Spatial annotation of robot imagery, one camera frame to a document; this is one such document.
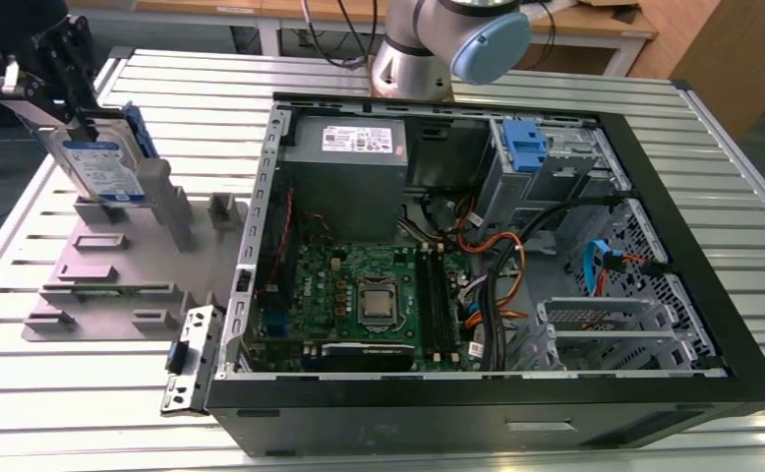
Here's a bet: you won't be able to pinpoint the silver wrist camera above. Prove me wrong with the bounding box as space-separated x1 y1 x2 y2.
0 63 75 129

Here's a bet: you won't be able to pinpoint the blue data wire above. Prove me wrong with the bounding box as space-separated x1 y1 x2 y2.
581 238 621 299

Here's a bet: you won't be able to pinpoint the blue drive latch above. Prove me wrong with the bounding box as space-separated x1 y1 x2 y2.
502 120 547 173

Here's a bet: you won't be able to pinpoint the wooden desk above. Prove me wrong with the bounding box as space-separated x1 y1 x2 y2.
27 0 660 75

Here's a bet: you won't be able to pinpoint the silver CPU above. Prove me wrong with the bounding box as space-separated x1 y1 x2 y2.
358 289 401 319

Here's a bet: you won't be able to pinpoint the hard disk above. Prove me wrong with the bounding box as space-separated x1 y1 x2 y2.
37 100 160 206

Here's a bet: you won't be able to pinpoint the CPU socket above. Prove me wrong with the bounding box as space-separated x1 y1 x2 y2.
353 276 411 333

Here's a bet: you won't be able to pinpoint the silver drive cage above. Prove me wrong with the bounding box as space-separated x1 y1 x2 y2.
477 115 633 247

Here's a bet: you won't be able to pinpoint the black open PC case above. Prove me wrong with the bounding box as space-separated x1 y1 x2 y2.
204 90 765 458

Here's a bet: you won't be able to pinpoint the silver slot bracket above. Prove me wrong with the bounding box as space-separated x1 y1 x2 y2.
158 304 220 418

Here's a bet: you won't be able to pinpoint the blue video port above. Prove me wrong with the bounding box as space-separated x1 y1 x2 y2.
167 341 191 376

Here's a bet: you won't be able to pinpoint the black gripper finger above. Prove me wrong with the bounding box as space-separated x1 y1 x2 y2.
39 15 106 143

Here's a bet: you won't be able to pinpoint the black RAM slot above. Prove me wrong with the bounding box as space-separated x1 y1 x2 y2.
434 245 463 361
418 247 443 363

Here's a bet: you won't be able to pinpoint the red orange disk power wire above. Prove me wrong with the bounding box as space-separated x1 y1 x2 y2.
617 254 676 277

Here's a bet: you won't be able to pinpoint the orange yellow power wires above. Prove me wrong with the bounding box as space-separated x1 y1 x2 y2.
457 230 531 325

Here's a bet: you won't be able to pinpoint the black graphics card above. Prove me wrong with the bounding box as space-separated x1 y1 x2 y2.
302 341 421 373

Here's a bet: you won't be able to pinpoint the grey power supply unit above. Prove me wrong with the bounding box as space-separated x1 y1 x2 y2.
278 116 411 242

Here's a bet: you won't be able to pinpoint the silver disk bay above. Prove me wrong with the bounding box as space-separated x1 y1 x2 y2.
531 294 728 374

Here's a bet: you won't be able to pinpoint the wooden cabinet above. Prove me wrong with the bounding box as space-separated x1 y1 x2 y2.
628 0 765 144

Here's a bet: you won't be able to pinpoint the green motherboard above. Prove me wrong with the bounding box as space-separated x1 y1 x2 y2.
250 240 489 373

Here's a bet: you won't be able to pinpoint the thick black cable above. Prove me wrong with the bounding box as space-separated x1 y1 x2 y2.
490 196 620 373
483 196 620 373

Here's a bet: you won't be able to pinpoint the grey parts rack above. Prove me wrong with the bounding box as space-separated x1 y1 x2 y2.
21 159 252 341

